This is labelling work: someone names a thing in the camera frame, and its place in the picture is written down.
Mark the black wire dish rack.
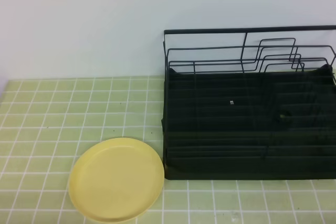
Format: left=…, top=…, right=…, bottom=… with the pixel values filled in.
left=162, top=25, right=335, bottom=180

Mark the yellow round plate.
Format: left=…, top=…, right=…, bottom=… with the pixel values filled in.
left=68, top=137, right=164, bottom=223

